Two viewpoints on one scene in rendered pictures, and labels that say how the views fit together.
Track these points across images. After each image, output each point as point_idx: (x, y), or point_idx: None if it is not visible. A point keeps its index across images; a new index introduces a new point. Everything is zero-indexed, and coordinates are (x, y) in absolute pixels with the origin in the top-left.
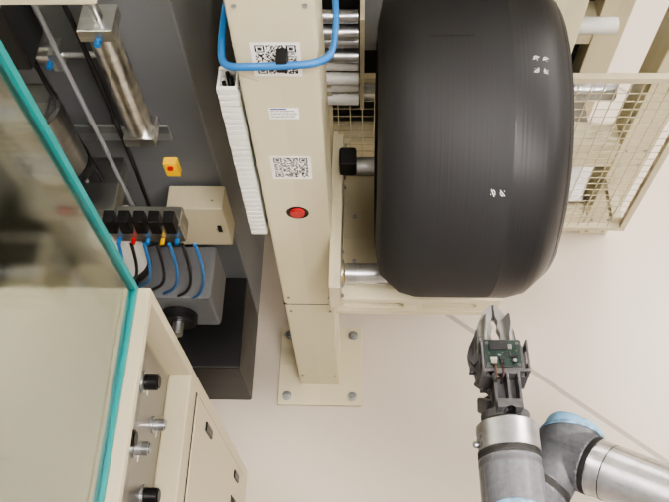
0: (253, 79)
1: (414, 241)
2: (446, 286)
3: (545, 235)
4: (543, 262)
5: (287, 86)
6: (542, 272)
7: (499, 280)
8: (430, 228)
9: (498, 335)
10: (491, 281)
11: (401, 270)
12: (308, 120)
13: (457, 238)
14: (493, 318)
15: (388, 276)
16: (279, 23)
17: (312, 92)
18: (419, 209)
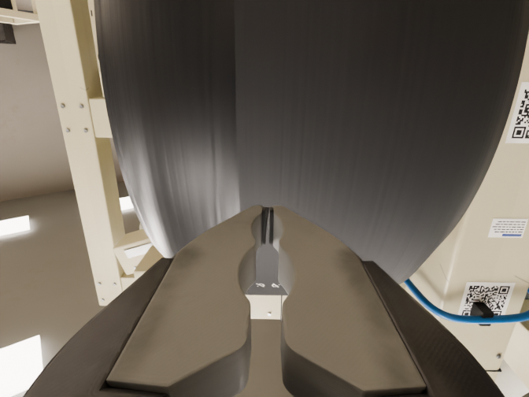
0: (519, 278)
1: (430, 228)
2: (379, 50)
3: (164, 231)
4: (133, 141)
5: (487, 268)
6: (113, 64)
7: (229, 98)
8: (390, 256)
9: (242, 268)
10: (250, 91)
11: (490, 120)
12: (482, 216)
13: (340, 240)
14: (264, 231)
15: (525, 5)
16: (466, 339)
17: (464, 260)
18: (399, 272)
